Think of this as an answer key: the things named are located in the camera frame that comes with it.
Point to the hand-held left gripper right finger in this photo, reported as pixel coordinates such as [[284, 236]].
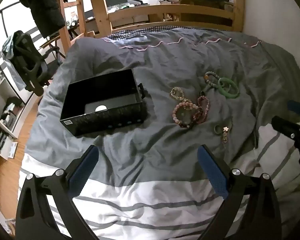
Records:
[[213, 172]]

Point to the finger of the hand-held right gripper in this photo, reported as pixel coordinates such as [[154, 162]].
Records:
[[298, 107], [285, 126]]

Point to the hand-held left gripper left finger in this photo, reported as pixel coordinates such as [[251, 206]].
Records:
[[83, 170]]

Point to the black box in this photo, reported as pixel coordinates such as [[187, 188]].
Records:
[[102, 110]]

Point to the green jade bangle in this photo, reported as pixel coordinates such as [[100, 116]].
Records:
[[227, 81]]

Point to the white shelf unit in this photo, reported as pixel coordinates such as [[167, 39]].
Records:
[[3, 120]]

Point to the grey and white striped duvet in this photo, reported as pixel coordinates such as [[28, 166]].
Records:
[[180, 62]]

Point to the black office chair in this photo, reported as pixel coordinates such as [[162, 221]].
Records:
[[27, 60]]

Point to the checkered bed sheet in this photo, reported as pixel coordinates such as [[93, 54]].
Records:
[[130, 31]]

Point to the wooden ladder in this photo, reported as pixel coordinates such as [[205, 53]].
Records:
[[72, 7]]

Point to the black hanging jacket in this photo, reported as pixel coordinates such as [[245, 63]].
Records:
[[43, 7]]

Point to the wooden bed frame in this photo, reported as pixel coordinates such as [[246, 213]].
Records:
[[165, 11]]

